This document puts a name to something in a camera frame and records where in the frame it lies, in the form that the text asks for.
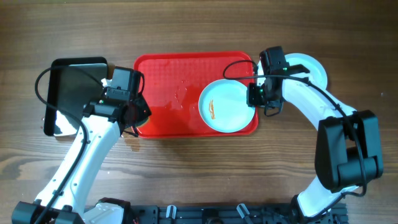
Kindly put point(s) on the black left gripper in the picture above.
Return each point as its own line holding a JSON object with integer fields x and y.
{"x": 140, "y": 111}

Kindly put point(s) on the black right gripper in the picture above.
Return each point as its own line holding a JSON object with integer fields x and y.
{"x": 254, "y": 96}

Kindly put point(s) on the green orange sponge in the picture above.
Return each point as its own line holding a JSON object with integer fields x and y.
{"x": 143, "y": 122}

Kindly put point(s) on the white plate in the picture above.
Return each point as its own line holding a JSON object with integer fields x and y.
{"x": 316, "y": 69}
{"x": 223, "y": 106}

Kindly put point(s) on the white plate back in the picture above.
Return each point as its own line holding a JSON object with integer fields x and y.
{"x": 316, "y": 69}

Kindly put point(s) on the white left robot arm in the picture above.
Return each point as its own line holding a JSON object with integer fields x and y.
{"x": 104, "y": 120}

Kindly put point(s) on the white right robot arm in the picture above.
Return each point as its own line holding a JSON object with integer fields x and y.
{"x": 348, "y": 152}

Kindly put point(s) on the red serving tray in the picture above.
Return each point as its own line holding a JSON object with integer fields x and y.
{"x": 173, "y": 84}

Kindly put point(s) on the black water tray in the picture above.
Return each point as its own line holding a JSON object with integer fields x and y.
{"x": 72, "y": 84}

